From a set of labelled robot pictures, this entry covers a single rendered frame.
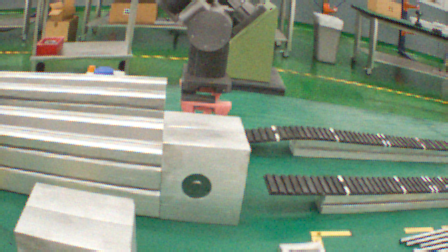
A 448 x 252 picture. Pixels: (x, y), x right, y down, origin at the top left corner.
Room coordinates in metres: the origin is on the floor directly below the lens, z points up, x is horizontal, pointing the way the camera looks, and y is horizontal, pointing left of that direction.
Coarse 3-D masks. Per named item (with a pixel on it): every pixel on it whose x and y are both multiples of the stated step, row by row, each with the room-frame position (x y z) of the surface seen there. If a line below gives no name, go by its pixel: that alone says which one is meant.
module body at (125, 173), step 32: (0, 128) 0.48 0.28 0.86; (32, 128) 0.49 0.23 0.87; (64, 128) 0.55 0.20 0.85; (96, 128) 0.55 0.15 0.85; (128, 128) 0.56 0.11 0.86; (160, 128) 0.57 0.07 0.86; (0, 160) 0.47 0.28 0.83; (32, 160) 0.47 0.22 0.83; (64, 160) 0.48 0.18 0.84; (96, 160) 0.49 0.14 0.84; (128, 160) 0.49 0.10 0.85; (160, 160) 0.49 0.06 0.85; (96, 192) 0.48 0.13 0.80; (128, 192) 0.49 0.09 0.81
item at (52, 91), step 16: (0, 80) 0.71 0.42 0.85; (16, 80) 0.72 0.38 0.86; (32, 80) 0.72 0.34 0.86; (48, 80) 0.73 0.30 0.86; (64, 80) 0.73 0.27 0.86; (80, 80) 0.74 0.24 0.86; (96, 80) 0.74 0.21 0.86; (112, 80) 0.74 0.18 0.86; (128, 80) 0.75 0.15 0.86; (144, 80) 0.75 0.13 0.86; (160, 80) 0.76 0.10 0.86; (0, 96) 0.65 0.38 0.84; (16, 96) 0.66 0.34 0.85; (32, 96) 0.65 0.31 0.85; (48, 96) 0.66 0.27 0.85; (64, 96) 0.66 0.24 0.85; (80, 96) 0.67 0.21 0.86; (96, 96) 0.67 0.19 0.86; (112, 96) 0.67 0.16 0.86; (128, 96) 0.68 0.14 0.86; (144, 96) 0.68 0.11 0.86; (160, 96) 0.68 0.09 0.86; (96, 112) 0.67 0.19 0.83; (112, 112) 0.67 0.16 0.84; (128, 112) 0.68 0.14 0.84; (144, 112) 0.68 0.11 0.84; (160, 112) 0.68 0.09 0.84
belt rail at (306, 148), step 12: (300, 144) 0.74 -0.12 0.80; (312, 144) 0.74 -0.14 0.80; (324, 144) 0.74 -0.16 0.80; (336, 144) 0.75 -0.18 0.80; (348, 144) 0.75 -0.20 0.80; (360, 144) 0.75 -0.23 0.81; (324, 156) 0.75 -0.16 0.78; (336, 156) 0.75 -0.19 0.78; (348, 156) 0.75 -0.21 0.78; (360, 156) 0.75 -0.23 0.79; (372, 156) 0.76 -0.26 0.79; (384, 156) 0.76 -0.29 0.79; (396, 156) 0.76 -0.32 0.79; (408, 156) 0.77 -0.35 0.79; (420, 156) 0.77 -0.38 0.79; (432, 156) 0.78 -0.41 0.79; (444, 156) 0.79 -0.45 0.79
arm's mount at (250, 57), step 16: (272, 16) 1.16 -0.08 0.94; (240, 32) 1.17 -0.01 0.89; (256, 32) 1.16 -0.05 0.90; (272, 32) 1.16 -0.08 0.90; (240, 48) 1.16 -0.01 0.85; (256, 48) 1.16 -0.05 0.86; (272, 48) 1.16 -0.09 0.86; (240, 64) 1.16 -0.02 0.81; (256, 64) 1.16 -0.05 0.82; (256, 80) 1.16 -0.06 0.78
